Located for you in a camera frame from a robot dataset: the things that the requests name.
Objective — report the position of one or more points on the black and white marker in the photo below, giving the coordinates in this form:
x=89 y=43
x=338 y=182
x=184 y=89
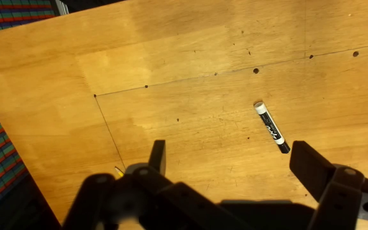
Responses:
x=270 y=126

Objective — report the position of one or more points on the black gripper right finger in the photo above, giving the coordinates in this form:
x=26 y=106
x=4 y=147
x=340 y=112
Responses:
x=338 y=200

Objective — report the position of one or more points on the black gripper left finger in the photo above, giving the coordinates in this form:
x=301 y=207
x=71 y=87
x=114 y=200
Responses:
x=150 y=200

